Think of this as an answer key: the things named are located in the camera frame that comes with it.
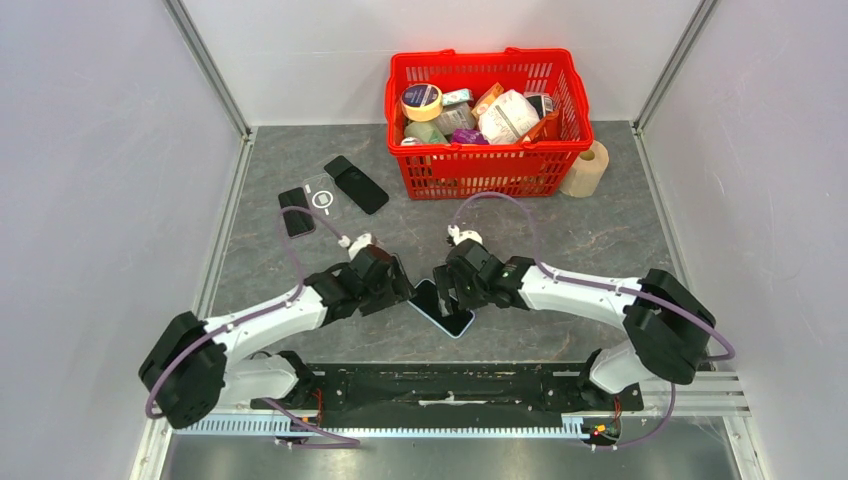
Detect light blue phone case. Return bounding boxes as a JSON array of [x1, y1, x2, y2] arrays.
[[407, 278, 477, 340]]

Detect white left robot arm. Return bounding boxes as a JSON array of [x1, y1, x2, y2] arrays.
[[138, 245, 415, 429]]

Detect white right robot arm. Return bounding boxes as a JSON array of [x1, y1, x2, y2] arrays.
[[433, 239, 715, 409]]

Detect clear magsafe phone case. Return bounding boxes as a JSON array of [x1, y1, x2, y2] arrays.
[[302, 173, 344, 220]]

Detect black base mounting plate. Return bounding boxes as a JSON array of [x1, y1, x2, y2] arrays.
[[278, 363, 644, 429]]

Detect red plastic shopping basket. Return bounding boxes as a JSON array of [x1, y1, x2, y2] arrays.
[[384, 47, 594, 200]]

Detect beige paper roll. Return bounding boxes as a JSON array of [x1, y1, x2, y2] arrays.
[[559, 140, 610, 198]]

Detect purple small package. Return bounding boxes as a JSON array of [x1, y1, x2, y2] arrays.
[[450, 129, 489, 145]]

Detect green pale bottle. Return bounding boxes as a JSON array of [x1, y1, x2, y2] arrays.
[[404, 121, 449, 145]]

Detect white crumpled paper bag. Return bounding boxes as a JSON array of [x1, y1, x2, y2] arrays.
[[478, 90, 540, 145]]

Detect grey wrapped packet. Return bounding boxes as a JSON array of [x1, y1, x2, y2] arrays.
[[433, 102, 477, 136]]

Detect teal small box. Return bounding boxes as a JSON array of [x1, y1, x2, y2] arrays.
[[442, 88, 473, 107]]

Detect masking tape roll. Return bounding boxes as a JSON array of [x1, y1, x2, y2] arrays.
[[400, 83, 443, 122]]

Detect dark round jar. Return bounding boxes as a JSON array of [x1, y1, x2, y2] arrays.
[[524, 92, 556, 119]]

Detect orange small box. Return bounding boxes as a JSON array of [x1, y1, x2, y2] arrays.
[[472, 82, 504, 119]]

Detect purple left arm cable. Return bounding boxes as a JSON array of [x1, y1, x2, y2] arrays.
[[144, 205, 362, 450]]

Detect white slotted cable duct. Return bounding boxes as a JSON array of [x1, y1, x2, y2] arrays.
[[173, 410, 598, 440]]

